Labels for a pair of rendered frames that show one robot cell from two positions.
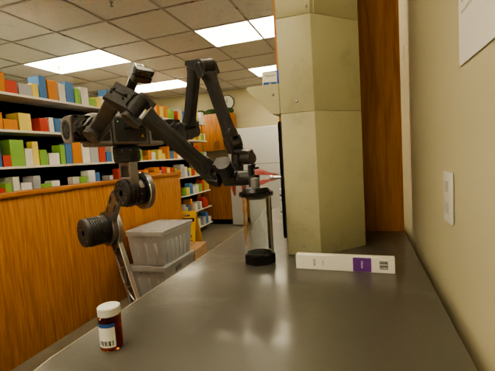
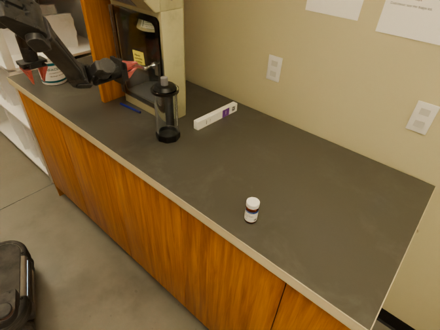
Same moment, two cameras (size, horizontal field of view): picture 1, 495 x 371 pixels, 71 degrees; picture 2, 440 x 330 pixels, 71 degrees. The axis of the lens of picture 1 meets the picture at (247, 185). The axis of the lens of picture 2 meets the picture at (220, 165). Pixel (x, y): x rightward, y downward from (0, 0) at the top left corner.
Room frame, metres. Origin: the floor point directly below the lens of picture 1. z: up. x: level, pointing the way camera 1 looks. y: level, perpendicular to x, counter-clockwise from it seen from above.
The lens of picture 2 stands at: (0.49, 0.94, 1.69)
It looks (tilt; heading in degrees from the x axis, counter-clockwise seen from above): 39 degrees down; 290
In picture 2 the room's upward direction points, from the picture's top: 3 degrees clockwise
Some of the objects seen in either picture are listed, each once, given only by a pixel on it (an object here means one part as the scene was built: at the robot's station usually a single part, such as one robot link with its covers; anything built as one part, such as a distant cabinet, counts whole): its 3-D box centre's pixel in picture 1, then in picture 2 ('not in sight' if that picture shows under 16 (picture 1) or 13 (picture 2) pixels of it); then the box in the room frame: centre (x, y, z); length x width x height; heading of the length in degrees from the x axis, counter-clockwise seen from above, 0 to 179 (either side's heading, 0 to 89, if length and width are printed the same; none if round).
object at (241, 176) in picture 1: (246, 177); (112, 72); (1.30, 0.00, 1.20); 0.07 x 0.07 x 0.10; 73
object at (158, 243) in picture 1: (162, 241); not in sight; (3.40, 0.89, 0.49); 0.60 x 0.42 x 0.33; 162
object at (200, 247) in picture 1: (189, 257); not in sight; (4.00, 0.73, 0.14); 0.41 x 0.32 x 0.28; 168
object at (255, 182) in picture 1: (255, 188); (164, 85); (1.09, -0.03, 1.18); 0.09 x 0.09 x 0.07
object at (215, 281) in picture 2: not in sight; (183, 194); (1.11, -0.18, 0.45); 2.05 x 0.67 x 0.90; 162
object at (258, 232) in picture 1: (258, 224); (166, 112); (1.09, -0.03, 1.06); 0.11 x 0.11 x 0.21
